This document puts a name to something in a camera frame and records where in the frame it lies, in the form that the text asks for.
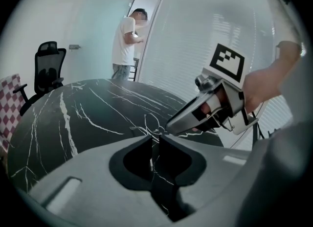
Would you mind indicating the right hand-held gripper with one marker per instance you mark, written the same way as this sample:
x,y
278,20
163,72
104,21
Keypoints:
x,y
234,98

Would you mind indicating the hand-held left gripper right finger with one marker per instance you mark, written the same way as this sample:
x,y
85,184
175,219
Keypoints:
x,y
217,179

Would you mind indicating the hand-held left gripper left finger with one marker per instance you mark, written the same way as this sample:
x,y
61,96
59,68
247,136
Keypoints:
x,y
97,184

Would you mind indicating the person's right forearm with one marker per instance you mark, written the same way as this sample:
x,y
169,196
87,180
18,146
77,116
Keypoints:
x,y
264,84

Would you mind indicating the person's right hand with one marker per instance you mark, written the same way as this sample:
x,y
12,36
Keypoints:
x,y
207,108

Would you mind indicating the black railing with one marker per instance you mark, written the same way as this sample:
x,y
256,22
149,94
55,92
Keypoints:
x,y
133,69

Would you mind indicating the white window blinds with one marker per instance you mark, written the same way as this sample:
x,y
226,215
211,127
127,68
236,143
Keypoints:
x,y
195,37

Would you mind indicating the checkered tablecloth table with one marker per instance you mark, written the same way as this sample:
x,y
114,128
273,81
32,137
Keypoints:
x,y
8,106

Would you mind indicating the black high-back office chair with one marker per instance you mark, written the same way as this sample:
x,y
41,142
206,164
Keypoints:
x,y
47,74

